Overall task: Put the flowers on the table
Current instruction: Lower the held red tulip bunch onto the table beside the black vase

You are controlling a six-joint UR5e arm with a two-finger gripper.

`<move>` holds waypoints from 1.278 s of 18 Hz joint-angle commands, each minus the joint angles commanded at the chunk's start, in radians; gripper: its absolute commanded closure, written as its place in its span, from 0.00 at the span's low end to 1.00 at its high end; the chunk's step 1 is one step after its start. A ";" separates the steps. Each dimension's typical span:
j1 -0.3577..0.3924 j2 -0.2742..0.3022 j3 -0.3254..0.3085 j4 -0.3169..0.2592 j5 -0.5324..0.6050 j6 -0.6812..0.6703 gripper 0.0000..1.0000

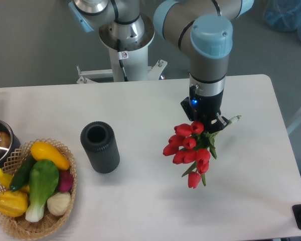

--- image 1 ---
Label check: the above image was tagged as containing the purple red radish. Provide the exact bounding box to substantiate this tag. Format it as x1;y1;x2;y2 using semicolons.
58;171;74;192

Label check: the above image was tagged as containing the green bok choy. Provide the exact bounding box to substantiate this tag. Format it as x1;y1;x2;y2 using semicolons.
25;160;59;222

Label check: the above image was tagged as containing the blue plastic bag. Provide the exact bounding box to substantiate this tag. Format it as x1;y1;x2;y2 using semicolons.
262;1;301;41

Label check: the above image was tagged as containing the small yellow pumpkin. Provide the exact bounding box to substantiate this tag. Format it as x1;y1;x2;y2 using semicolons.
0;191;28;217

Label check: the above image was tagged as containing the yellow gourd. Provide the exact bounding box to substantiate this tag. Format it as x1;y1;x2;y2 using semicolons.
0;168;30;193

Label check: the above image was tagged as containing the dark grey ribbed vase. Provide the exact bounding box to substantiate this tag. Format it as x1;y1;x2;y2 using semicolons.
80;121;120;174

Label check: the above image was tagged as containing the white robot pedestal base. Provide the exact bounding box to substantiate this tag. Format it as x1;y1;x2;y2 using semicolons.
77;14;168;83

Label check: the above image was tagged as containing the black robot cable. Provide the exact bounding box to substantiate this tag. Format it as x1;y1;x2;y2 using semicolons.
116;39;129;82

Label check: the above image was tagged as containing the white garlic bulb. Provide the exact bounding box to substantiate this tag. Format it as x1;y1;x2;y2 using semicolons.
47;192;71;216

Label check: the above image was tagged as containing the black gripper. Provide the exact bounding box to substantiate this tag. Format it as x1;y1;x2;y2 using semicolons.
181;86;228;133

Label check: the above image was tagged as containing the red tulip bouquet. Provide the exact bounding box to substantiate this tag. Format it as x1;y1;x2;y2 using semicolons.
163;121;220;189

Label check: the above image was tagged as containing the woven wicker basket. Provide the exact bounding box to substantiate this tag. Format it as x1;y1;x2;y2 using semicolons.
0;138;77;240

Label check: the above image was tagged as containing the yellow squash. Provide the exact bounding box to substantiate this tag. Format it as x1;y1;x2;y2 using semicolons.
30;142;70;171

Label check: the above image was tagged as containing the dark green cucumber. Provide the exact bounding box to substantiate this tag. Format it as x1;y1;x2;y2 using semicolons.
9;155;37;192

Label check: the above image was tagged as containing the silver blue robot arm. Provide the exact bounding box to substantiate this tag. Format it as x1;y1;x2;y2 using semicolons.
69;1;253;133

